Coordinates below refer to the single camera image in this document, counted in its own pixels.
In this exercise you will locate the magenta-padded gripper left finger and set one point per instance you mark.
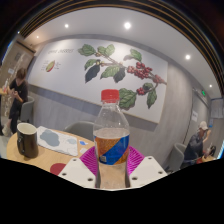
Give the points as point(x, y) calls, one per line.
point(75, 171)

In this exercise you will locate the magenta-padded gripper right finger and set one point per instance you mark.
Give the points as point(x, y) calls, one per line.
point(148, 171)

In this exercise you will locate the clear red-capped drink bottle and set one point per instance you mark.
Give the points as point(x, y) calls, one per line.
point(111, 146)

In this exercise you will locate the flat round red coaster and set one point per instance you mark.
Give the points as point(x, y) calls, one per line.
point(57, 168)

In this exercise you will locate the white laptop with grey sticker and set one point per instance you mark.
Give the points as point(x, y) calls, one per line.
point(55, 140)

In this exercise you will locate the dark brown mug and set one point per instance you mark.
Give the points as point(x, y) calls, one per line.
point(28, 143)

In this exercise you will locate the person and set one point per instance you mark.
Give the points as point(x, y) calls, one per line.
point(196, 143)
point(18, 96)

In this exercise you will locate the white paper door notice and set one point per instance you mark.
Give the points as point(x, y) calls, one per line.
point(194, 116)

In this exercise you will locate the green exit sign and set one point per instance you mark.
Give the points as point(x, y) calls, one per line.
point(203, 93)

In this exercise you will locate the round ceiling lights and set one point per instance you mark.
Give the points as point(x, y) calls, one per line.
point(127, 25)

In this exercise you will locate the coffee plant wall mural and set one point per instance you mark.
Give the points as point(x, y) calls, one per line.
point(66, 80)

